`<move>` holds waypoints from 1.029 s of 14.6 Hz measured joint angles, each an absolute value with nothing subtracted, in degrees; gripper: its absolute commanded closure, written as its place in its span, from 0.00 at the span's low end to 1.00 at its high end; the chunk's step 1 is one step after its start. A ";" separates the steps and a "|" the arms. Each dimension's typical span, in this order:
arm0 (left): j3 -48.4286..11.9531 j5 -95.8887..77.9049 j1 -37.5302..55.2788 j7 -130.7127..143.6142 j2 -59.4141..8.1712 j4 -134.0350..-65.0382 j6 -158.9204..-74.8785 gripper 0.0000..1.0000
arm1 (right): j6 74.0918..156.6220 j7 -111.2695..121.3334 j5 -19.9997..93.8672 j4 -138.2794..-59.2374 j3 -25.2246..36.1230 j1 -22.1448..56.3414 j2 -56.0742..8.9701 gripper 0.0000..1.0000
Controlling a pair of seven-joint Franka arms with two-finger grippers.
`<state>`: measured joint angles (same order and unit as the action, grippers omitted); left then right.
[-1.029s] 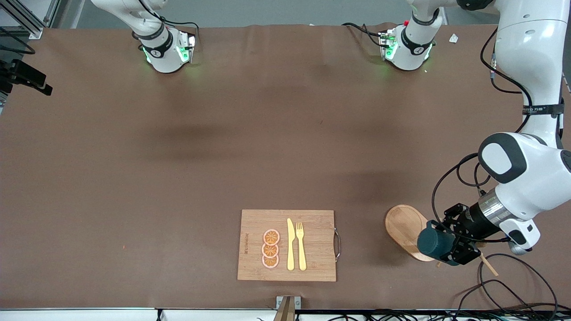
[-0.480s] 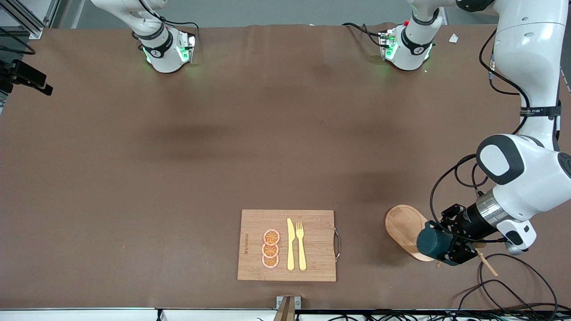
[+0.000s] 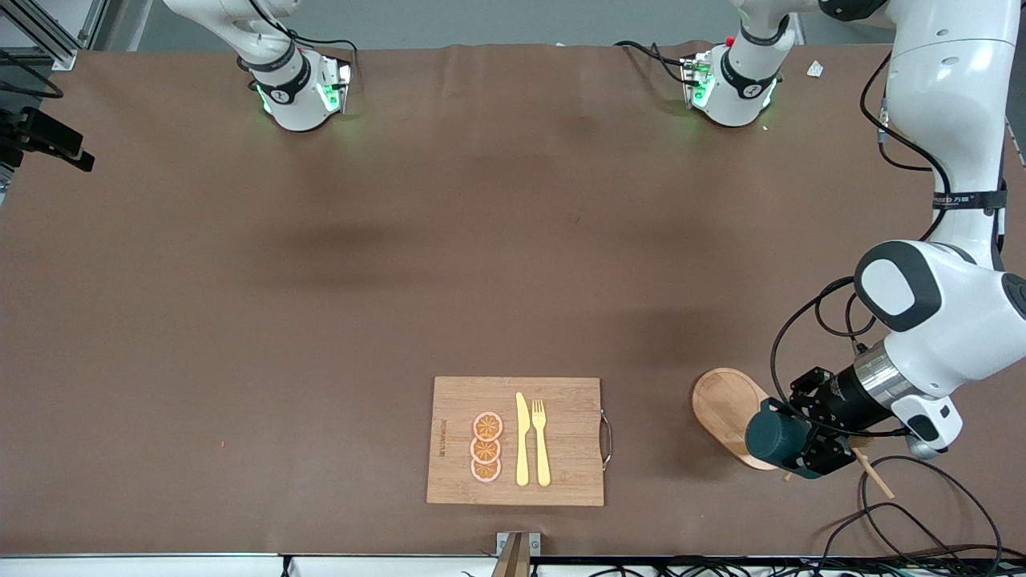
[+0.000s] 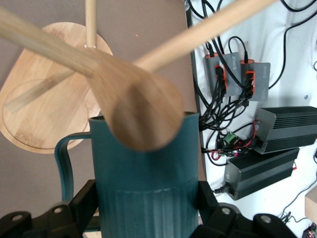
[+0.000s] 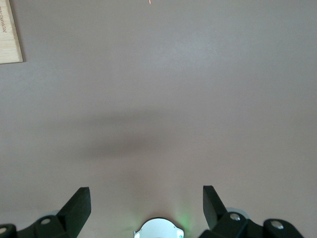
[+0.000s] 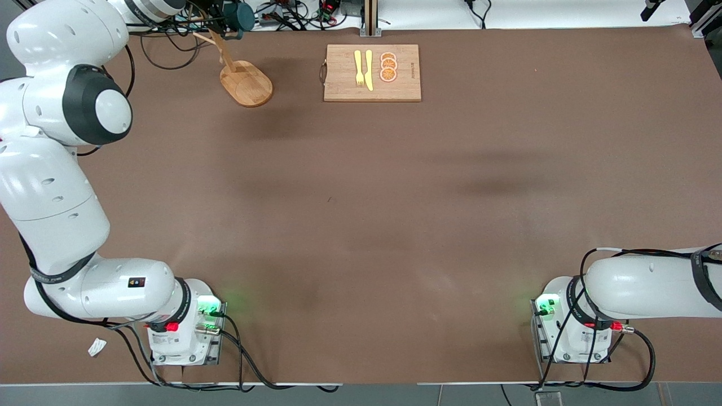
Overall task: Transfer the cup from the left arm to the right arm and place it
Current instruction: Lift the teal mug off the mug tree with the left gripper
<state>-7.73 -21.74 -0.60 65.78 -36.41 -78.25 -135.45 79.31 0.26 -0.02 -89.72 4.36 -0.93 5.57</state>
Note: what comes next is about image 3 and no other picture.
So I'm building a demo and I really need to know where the dark green ribbed cup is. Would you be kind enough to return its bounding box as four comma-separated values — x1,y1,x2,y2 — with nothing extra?
745,398,812,472

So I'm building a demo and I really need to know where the wooden mug tree rack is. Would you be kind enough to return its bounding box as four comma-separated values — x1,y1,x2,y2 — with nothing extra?
693,367,897,499

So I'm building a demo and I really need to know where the wooden cutting board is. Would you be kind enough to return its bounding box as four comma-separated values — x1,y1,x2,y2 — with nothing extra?
426,376,614,507

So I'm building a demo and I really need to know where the yellow plastic fork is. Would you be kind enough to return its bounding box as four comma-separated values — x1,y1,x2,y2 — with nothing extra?
531,399,552,488

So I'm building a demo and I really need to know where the yellow plastic knife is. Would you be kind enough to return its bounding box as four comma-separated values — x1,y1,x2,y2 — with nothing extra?
515,392,531,487

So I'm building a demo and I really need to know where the brown table cover sheet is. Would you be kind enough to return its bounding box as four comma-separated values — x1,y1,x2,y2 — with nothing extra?
0,40,1026,558

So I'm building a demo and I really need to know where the black floor cable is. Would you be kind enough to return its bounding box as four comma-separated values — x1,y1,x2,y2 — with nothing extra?
816,502,975,577
858,455,1004,577

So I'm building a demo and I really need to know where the aluminium frame profile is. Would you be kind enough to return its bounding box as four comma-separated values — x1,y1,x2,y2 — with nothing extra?
0,0,129,71

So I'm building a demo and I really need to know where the black right arm base cable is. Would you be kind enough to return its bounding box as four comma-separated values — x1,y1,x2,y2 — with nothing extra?
240,0,359,81

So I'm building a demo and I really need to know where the black arm base cable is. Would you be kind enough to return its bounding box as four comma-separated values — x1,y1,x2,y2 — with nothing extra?
240,0,359,81
613,40,692,85

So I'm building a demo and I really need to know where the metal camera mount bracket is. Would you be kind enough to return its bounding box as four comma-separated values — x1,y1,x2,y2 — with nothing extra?
491,531,542,577

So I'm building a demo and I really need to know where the black left arm base cable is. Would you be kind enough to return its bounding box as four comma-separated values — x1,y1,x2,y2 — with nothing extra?
613,40,692,85

